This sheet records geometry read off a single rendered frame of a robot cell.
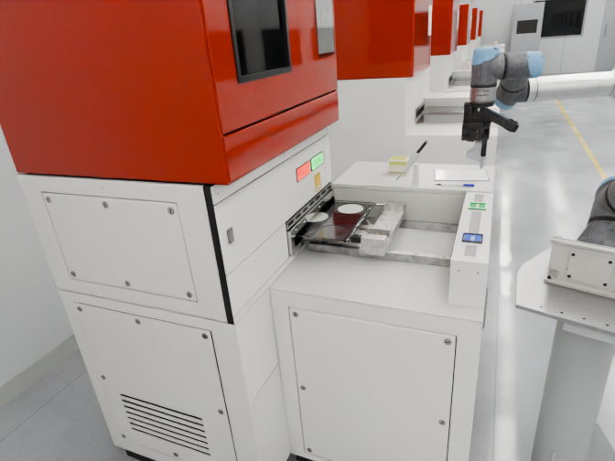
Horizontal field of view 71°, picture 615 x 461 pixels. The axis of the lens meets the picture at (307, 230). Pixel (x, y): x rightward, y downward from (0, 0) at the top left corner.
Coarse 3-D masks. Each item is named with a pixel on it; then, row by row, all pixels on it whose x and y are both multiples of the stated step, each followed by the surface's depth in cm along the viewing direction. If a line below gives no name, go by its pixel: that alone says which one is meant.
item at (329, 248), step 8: (312, 248) 157; (320, 248) 155; (328, 248) 154; (336, 248) 153; (344, 248) 151; (352, 248) 150; (360, 248) 150; (360, 256) 150; (368, 256) 149; (376, 256) 148; (384, 256) 147; (392, 256) 146; (400, 256) 144; (408, 256) 143; (416, 256) 142; (424, 256) 141; (432, 256) 140; (440, 256) 140; (448, 256) 140; (432, 264) 141; (440, 264) 140; (448, 264) 139
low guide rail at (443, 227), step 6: (366, 222) 174; (372, 222) 173; (402, 222) 168; (408, 222) 167; (414, 222) 167; (420, 222) 166; (426, 222) 165; (432, 222) 165; (438, 222) 164; (402, 228) 169; (408, 228) 168; (414, 228) 167; (420, 228) 166; (426, 228) 165; (432, 228) 165; (438, 228) 164; (444, 228) 163; (450, 228) 162; (456, 228) 161
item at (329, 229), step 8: (328, 208) 174; (336, 208) 173; (368, 208) 171; (328, 216) 166; (336, 216) 165; (344, 216) 164; (352, 216) 164; (360, 216) 163; (312, 224) 160; (320, 224) 159; (328, 224) 158; (336, 224) 158; (344, 224) 157; (352, 224) 156; (304, 232) 153; (312, 232) 153; (320, 232) 152; (328, 232) 152; (336, 232) 151; (344, 232) 151; (344, 240) 146
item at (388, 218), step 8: (384, 216) 166; (392, 216) 166; (400, 216) 165; (376, 224) 160; (384, 224) 159; (392, 224) 159; (392, 232) 152; (392, 240) 153; (368, 248) 144; (376, 248) 143; (384, 248) 143
